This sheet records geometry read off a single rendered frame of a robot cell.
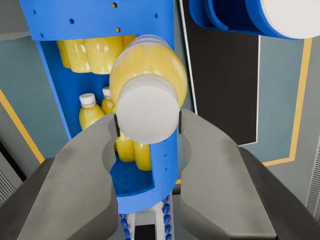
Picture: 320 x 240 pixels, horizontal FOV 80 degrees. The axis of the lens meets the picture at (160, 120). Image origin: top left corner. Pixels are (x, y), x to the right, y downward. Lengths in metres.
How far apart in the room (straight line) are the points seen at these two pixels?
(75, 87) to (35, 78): 1.27
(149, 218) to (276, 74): 1.51
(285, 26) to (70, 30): 0.50
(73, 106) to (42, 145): 1.57
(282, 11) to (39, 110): 1.78
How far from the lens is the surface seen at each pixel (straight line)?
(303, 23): 0.65
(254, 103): 1.74
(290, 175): 2.69
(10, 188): 2.25
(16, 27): 1.35
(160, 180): 0.49
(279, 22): 0.61
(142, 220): 1.01
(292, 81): 2.03
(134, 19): 0.34
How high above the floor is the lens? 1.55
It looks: 63 degrees down
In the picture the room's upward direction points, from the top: 173 degrees clockwise
